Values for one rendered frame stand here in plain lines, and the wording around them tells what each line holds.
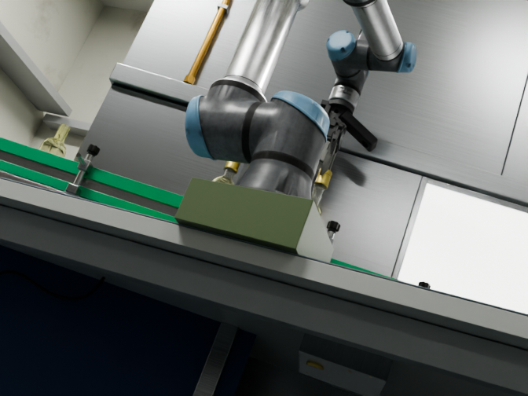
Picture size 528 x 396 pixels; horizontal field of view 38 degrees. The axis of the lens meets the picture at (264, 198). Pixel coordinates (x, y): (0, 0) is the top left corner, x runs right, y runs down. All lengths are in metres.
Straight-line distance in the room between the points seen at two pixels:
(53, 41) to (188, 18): 3.73
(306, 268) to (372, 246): 0.85
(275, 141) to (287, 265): 0.25
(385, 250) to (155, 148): 0.70
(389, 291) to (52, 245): 0.59
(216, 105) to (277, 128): 0.14
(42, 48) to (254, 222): 4.87
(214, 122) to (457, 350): 0.59
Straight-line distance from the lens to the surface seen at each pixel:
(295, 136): 1.31
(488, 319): 1.11
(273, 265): 1.16
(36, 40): 5.90
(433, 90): 2.25
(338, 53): 1.93
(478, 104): 2.25
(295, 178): 1.28
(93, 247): 1.33
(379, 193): 2.05
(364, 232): 2.00
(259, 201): 1.19
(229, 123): 1.37
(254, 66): 1.46
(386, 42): 1.82
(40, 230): 1.40
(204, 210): 1.21
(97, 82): 6.07
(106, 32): 6.35
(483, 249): 2.04
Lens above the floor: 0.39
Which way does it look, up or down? 21 degrees up
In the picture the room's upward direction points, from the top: 21 degrees clockwise
